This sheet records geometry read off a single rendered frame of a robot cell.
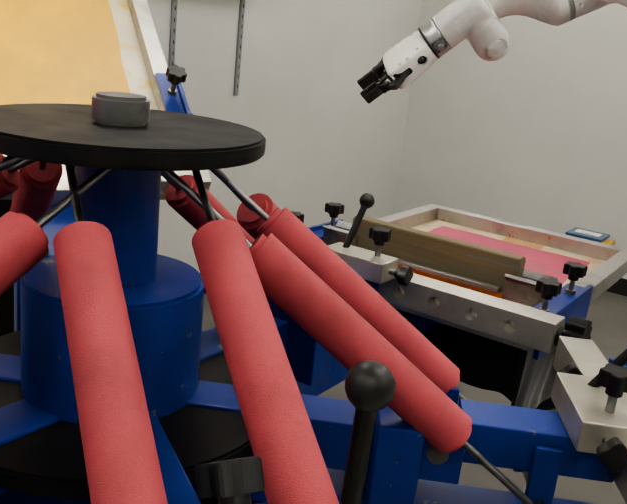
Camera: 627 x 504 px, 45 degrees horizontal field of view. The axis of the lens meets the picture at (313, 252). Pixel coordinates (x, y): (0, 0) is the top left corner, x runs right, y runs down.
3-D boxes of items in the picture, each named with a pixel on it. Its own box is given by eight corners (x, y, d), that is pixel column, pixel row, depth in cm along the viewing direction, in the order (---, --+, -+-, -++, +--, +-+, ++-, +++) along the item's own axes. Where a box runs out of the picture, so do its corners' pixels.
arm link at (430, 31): (456, 57, 152) (445, 65, 153) (447, 39, 159) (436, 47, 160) (436, 30, 148) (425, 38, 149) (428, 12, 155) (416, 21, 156)
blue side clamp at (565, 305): (562, 310, 155) (568, 278, 153) (586, 317, 153) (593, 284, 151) (509, 351, 131) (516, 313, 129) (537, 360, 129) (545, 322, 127)
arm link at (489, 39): (501, 23, 161) (520, 50, 155) (459, 54, 164) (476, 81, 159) (471, -23, 150) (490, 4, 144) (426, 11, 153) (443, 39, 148)
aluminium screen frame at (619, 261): (429, 215, 222) (431, 203, 221) (636, 265, 192) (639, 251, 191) (263, 266, 159) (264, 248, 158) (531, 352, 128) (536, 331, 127)
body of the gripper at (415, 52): (448, 63, 153) (403, 96, 156) (438, 42, 161) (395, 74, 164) (428, 35, 149) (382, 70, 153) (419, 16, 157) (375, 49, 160)
